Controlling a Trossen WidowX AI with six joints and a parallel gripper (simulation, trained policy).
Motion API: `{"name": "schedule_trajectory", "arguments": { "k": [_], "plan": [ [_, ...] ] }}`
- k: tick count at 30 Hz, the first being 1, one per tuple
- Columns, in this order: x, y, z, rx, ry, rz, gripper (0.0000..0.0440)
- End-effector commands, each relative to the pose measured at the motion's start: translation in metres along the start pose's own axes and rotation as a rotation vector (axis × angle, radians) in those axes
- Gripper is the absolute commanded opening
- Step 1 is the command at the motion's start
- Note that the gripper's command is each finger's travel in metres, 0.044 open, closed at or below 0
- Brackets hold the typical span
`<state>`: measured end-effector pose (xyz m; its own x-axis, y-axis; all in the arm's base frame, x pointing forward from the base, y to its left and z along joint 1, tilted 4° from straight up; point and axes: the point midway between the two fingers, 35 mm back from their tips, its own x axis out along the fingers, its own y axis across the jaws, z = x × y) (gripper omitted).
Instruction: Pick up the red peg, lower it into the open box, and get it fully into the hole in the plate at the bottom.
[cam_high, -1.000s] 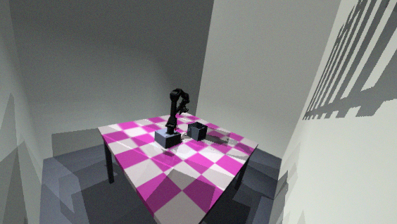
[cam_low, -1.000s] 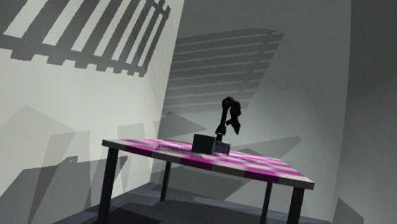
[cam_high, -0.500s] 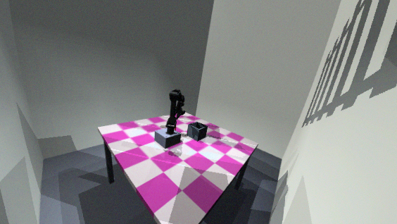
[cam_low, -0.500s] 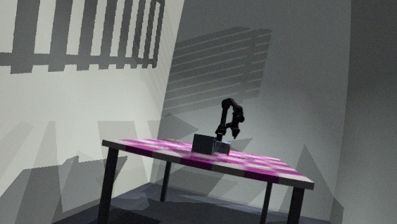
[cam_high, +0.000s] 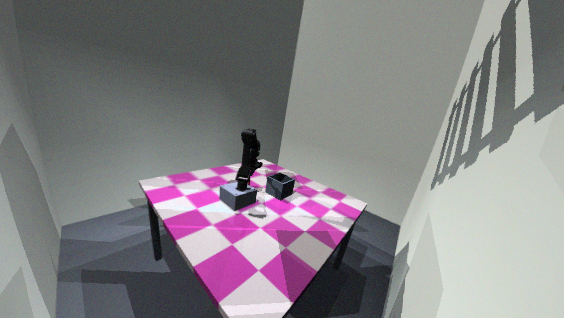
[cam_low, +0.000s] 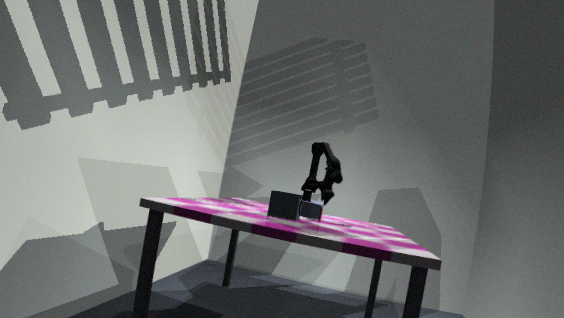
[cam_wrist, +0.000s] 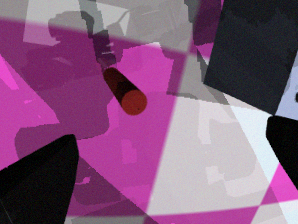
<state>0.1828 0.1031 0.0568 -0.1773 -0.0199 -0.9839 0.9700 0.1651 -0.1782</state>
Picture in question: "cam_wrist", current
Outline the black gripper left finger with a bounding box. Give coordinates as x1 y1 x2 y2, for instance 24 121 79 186
0 135 80 224

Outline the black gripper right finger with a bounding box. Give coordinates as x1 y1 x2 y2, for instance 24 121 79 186
265 115 298 190

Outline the dark red peg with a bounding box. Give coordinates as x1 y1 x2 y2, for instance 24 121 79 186
104 67 148 115

